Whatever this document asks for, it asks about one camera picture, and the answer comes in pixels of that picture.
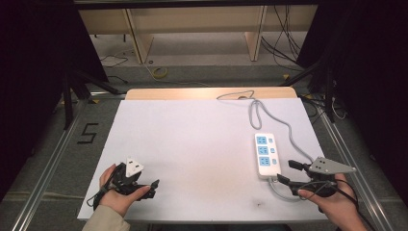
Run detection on grey power strip cable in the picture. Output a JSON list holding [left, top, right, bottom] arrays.
[[216, 90, 318, 203]]

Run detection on person's left hand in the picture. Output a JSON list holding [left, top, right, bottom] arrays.
[[98, 164, 152, 218]]

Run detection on yellow cable coil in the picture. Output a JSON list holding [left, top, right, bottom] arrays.
[[151, 65, 168, 80]]

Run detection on aluminium floor rail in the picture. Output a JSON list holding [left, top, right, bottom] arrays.
[[11, 98, 89, 231], [315, 102, 395, 231]]

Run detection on wooden table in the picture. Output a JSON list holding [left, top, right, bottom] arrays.
[[124, 86, 298, 101]]

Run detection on black curtain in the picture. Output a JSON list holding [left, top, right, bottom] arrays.
[[295, 0, 408, 207], [0, 0, 109, 202]]

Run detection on black metal stand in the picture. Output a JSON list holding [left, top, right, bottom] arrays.
[[62, 64, 127, 131], [280, 60, 337, 123]]

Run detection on black hanging cable bundle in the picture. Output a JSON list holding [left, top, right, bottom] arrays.
[[260, 4, 304, 67]]

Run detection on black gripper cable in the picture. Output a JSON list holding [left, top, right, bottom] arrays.
[[85, 163, 125, 213], [301, 178, 378, 231]]

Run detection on white power strip blue sockets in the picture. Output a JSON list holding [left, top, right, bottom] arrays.
[[254, 132, 283, 181]]

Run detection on person's right hand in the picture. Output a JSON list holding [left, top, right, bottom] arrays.
[[296, 172, 367, 225]]

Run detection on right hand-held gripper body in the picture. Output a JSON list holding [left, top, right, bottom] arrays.
[[303, 156, 358, 198]]

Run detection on thin black floor cable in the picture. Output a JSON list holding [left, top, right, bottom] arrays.
[[99, 54, 130, 69]]

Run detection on light wooden desk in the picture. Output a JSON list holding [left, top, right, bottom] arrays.
[[74, 0, 319, 64]]

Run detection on white table cover sheet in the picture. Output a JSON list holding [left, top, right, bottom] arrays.
[[77, 97, 330, 223]]

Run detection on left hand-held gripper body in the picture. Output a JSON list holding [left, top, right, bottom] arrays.
[[110, 156, 152, 195]]

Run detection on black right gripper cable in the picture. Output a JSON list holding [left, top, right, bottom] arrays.
[[301, 178, 378, 231]]

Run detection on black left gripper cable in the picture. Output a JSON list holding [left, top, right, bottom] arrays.
[[85, 163, 125, 213]]

